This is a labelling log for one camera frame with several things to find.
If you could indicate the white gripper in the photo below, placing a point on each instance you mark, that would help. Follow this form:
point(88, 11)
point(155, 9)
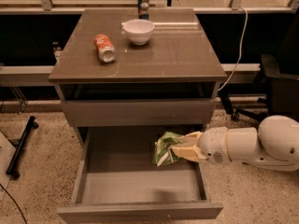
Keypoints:
point(213, 144)

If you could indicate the green jalapeno chip bag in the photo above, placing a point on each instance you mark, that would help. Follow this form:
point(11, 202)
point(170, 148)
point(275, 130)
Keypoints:
point(163, 153)

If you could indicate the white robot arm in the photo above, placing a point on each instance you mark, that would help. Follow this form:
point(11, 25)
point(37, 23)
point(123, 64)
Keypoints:
point(273, 145)

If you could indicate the closed grey top drawer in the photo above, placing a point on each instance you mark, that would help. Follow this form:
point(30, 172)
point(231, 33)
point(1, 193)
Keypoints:
point(138, 112)

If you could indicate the open grey middle drawer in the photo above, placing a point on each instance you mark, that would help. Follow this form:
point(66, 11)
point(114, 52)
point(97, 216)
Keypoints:
point(117, 181)

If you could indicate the grey drawer cabinet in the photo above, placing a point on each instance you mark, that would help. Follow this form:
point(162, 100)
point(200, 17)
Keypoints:
point(178, 62)

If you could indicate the black office chair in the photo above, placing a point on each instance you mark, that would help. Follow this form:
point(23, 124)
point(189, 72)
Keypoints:
point(275, 43)

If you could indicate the white ceramic bowl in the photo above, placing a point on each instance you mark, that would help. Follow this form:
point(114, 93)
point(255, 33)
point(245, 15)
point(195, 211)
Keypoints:
point(138, 31)

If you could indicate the orange soda can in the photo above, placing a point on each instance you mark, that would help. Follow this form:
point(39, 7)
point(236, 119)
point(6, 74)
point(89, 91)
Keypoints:
point(105, 49)

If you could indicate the dark upright soda can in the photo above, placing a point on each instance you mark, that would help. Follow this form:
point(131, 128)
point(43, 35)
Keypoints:
point(143, 9)

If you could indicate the black wheeled stand base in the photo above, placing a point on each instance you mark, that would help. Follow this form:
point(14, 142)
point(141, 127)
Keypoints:
point(12, 167)

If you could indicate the white floor board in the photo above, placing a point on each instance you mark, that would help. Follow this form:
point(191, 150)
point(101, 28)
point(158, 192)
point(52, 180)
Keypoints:
point(7, 151)

